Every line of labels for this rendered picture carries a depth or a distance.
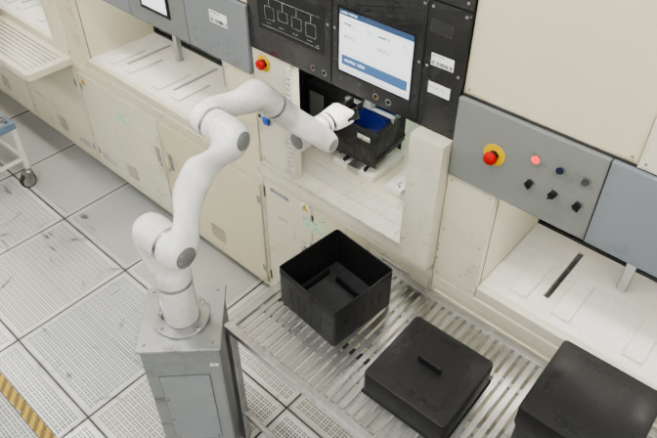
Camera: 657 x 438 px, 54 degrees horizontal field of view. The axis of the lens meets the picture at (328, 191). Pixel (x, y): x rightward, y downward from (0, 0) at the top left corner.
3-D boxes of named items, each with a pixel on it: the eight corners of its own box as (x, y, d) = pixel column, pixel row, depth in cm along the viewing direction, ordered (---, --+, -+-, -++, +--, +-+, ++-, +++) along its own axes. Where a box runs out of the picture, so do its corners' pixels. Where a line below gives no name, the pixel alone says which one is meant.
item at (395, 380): (360, 390, 199) (361, 366, 190) (414, 331, 216) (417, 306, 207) (440, 449, 184) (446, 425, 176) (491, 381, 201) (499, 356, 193)
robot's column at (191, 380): (170, 464, 259) (134, 352, 209) (179, 403, 280) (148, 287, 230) (240, 461, 260) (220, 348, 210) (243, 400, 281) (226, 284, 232)
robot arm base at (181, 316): (150, 340, 213) (139, 304, 201) (158, 296, 227) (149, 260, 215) (207, 338, 214) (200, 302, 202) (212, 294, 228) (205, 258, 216)
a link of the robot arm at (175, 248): (160, 252, 205) (193, 278, 197) (132, 249, 195) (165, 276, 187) (228, 111, 200) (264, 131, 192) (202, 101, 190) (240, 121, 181)
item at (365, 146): (329, 154, 267) (328, 91, 245) (359, 130, 278) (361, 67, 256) (377, 178, 256) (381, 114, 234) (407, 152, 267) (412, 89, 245)
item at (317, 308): (336, 260, 240) (337, 228, 229) (391, 303, 225) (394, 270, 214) (280, 299, 226) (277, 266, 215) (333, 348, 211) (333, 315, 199)
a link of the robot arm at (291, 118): (305, 106, 201) (345, 138, 227) (269, 87, 209) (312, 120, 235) (290, 130, 201) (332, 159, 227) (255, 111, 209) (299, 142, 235)
